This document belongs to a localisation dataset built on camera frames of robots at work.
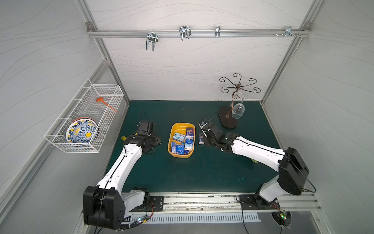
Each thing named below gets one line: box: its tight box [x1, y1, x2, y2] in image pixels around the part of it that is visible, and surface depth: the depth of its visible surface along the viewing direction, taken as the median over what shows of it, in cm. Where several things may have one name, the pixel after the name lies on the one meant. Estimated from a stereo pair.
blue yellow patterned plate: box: [65, 117, 100, 144], surface depth 62 cm
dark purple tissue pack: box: [185, 127, 195, 139], surface depth 97 cm
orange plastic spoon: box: [95, 97, 119, 113], surface depth 80 cm
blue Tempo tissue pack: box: [175, 144, 185, 155], surface depth 90 cm
